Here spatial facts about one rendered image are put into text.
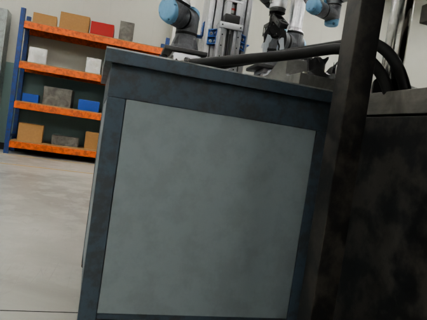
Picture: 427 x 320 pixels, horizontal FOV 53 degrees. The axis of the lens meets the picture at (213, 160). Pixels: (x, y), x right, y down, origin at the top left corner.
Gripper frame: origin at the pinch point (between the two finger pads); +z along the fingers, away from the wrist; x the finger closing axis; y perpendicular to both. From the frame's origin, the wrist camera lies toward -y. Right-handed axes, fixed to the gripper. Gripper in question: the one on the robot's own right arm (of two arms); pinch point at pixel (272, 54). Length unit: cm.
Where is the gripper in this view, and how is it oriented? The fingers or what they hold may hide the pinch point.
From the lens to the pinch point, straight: 197.3
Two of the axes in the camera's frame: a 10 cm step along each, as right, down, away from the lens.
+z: -1.5, 9.9, 0.5
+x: -9.5, -1.3, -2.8
